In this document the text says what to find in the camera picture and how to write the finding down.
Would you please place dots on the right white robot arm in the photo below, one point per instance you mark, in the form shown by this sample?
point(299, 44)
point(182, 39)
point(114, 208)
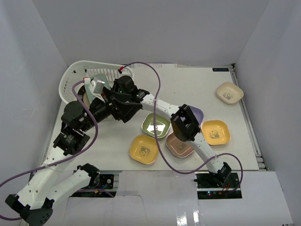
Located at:
point(185, 127)

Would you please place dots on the cream panda square plate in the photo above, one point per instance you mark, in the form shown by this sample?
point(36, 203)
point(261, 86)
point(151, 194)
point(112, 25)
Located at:
point(229, 93)

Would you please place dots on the white plastic basket bin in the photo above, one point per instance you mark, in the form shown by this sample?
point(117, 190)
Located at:
point(81, 69)

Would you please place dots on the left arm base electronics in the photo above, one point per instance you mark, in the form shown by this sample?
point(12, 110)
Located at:
point(101, 188)

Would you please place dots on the light teal square plate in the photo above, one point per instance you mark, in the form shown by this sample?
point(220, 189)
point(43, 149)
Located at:
point(103, 78)

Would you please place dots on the yellow panda plate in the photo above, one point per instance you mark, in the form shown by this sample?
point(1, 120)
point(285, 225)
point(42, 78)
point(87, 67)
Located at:
point(144, 149)
point(215, 132)

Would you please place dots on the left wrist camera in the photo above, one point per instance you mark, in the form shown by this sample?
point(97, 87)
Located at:
point(94, 88)

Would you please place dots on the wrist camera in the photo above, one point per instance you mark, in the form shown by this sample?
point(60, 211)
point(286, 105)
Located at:
point(120, 70)
point(94, 88)

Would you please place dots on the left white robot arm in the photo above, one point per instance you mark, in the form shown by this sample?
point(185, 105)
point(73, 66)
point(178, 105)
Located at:
point(35, 202)

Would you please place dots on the pink panda square plate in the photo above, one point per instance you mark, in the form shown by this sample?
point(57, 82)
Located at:
point(177, 147)

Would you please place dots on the round black rimmed plate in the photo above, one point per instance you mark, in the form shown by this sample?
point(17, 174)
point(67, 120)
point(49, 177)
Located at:
point(83, 95)

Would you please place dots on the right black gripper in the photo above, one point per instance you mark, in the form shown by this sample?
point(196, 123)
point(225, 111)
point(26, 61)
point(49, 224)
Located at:
point(116, 84)

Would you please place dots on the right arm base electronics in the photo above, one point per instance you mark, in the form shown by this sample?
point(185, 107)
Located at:
point(207, 189)

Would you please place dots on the green square plate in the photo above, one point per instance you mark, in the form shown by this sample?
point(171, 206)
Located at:
point(162, 126)

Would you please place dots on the lavender square plate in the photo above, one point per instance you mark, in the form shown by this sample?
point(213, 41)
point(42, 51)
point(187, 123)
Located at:
point(198, 114)

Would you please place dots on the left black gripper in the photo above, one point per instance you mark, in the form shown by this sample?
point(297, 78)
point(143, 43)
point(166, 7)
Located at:
point(114, 106)

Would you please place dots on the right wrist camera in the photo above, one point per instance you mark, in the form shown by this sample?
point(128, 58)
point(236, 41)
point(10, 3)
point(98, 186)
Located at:
point(120, 70)

